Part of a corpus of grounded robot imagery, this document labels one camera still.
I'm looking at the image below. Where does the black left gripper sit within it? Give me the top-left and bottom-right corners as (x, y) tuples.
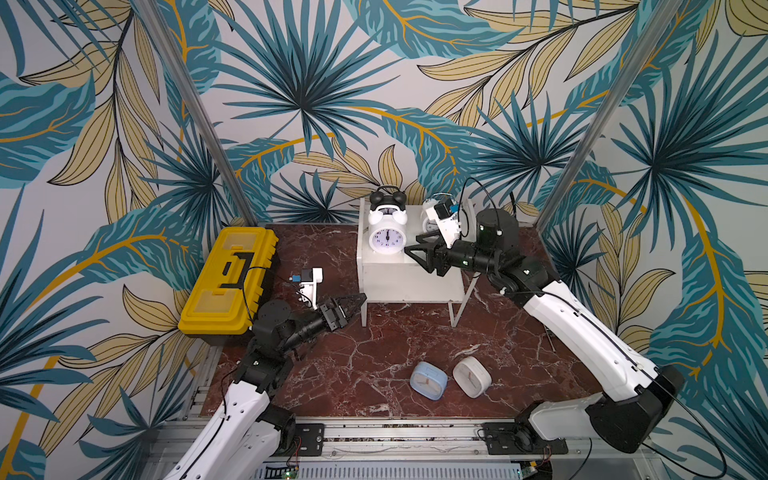
(279, 292), (366, 355)

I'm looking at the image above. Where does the white twin-bell alarm clock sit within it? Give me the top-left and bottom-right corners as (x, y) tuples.
(421, 192), (457, 235)

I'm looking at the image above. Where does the white round alarm clock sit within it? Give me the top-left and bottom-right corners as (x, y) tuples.
(368, 205), (408, 255)

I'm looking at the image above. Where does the black twin-bell alarm clock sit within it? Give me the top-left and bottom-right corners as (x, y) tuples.
(369, 185), (407, 211)

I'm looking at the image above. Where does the white square alarm clock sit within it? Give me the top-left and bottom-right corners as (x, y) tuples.
(453, 356), (493, 398)

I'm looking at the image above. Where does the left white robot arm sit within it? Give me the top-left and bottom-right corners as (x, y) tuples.
(165, 293), (367, 479)

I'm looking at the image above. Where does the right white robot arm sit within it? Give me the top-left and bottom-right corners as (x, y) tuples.
(405, 203), (684, 453)

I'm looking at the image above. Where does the white two-tier shelf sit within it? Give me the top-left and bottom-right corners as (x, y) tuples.
(356, 198), (477, 327)

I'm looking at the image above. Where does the blue square alarm clock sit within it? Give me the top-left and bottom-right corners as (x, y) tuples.
(409, 361), (448, 401)

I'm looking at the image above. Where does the yellow and black toolbox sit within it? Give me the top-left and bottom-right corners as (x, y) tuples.
(179, 227), (279, 345)

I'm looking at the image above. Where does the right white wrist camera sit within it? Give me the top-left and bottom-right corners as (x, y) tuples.
(427, 199), (462, 248)

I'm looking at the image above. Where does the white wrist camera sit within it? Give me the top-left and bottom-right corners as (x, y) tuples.
(290, 267), (323, 310)
(427, 199), (462, 248)

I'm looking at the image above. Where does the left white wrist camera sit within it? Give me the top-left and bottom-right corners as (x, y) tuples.
(290, 267), (323, 310)

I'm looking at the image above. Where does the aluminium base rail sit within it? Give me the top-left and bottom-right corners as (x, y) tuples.
(139, 417), (668, 479)

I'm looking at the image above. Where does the right metal corner post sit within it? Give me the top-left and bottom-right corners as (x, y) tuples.
(535, 0), (682, 233)

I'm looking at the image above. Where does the metal corner post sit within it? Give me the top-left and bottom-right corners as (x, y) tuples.
(134, 0), (258, 227)
(535, 0), (682, 233)

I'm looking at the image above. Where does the left metal corner post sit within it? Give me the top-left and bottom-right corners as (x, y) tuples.
(134, 0), (258, 227)

